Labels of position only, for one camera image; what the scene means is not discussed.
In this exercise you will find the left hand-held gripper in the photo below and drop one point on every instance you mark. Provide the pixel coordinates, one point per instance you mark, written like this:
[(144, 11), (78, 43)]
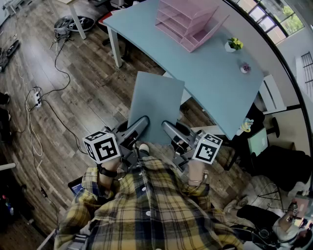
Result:
[(105, 149)]

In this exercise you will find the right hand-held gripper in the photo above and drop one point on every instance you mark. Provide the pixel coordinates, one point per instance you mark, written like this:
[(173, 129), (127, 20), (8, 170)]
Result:
[(206, 150)]

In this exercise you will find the grey-blue folder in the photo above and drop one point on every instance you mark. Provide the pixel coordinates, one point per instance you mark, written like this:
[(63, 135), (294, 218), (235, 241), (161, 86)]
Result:
[(156, 97)]

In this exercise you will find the pink mesh letter tray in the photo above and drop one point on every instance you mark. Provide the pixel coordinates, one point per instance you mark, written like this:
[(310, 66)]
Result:
[(176, 14)]

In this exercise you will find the person's left forearm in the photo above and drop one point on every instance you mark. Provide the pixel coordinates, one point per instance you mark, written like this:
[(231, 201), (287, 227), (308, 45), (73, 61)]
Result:
[(107, 183)]

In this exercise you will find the person's right forearm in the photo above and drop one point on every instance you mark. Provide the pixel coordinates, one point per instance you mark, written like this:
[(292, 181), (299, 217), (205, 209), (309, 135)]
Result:
[(196, 172)]

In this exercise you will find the person's white shoe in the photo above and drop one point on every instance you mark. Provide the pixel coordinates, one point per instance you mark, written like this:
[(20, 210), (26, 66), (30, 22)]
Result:
[(143, 147)]

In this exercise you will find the black wristwatch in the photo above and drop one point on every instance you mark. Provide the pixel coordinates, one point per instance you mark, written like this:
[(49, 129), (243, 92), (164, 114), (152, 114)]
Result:
[(107, 172)]

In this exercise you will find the pastel toy figure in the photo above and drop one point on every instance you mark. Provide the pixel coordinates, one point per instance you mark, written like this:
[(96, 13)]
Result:
[(247, 125)]

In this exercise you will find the monitor with green screen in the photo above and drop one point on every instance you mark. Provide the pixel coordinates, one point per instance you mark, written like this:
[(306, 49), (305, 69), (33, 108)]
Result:
[(258, 142)]

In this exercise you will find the smartphone with lit screen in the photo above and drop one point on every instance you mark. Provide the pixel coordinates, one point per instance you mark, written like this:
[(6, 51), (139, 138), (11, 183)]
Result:
[(76, 188)]

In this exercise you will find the white table leg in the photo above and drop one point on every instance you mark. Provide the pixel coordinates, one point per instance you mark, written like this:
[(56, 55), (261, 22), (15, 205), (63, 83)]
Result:
[(77, 22), (115, 46)]

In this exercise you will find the yellow plaid shirt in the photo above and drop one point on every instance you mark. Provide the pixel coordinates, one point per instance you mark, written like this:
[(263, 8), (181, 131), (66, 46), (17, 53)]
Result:
[(151, 210)]

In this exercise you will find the small purple potted succulent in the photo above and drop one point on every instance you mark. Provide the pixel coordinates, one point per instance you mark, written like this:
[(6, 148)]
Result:
[(245, 68)]

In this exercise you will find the black armrest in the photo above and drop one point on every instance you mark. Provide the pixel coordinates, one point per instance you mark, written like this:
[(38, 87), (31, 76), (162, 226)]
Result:
[(275, 127)]

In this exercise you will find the white power strip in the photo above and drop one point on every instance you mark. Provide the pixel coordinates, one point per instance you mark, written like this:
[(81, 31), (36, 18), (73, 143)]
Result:
[(38, 98)]

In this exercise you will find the white drawer cabinet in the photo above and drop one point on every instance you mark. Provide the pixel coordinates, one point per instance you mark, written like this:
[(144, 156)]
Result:
[(271, 94)]

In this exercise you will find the yellow flower potted plant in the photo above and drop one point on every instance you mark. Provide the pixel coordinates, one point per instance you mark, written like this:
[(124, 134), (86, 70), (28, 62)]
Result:
[(234, 44)]

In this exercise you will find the black draped jacket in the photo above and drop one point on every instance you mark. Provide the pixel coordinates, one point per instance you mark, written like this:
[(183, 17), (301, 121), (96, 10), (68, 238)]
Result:
[(283, 166)]

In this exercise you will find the red cabinet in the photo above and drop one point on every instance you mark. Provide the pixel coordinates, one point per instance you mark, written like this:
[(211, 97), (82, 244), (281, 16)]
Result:
[(105, 18)]

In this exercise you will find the black round device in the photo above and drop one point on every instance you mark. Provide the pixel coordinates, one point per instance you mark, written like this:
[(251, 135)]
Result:
[(66, 24)]

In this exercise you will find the black power strip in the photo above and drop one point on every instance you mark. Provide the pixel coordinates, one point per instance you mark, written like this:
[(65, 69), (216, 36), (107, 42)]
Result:
[(9, 52)]

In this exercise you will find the black framed window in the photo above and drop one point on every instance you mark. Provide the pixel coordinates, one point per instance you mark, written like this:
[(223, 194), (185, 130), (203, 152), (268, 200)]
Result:
[(274, 17)]

